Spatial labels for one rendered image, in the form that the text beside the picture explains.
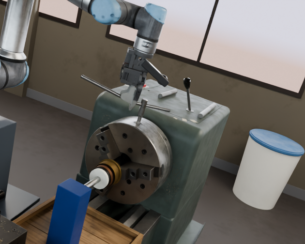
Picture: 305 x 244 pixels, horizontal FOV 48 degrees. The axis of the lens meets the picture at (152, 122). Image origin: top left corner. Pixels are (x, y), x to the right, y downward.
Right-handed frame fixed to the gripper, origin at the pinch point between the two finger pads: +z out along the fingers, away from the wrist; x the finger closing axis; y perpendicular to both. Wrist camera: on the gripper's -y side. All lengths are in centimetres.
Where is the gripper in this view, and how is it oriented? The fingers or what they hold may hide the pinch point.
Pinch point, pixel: (132, 107)
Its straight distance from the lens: 122.7
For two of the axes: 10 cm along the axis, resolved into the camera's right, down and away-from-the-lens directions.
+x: 1.4, 3.8, -9.1
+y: -9.4, -2.3, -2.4
